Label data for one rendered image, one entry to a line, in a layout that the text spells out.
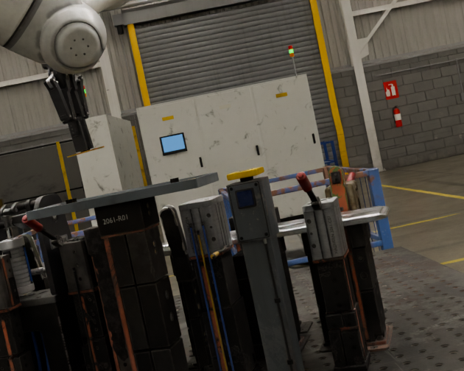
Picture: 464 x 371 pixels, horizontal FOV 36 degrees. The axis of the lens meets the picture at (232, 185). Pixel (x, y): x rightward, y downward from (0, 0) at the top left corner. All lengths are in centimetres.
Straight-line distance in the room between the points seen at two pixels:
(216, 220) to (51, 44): 62
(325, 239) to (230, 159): 832
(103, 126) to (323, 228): 841
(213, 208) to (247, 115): 830
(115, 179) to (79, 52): 871
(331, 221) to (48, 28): 71
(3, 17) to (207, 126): 874
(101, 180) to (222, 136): 176
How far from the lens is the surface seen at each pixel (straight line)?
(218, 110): 977
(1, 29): 109
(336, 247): 147
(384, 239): 384
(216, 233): 151
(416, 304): 197
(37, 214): 146
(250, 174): 132
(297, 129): 988
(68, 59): 106
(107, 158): 977
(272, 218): 134
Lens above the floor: 121
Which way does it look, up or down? 3 degrees down
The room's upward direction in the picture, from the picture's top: 12 degrees counter-clockwise
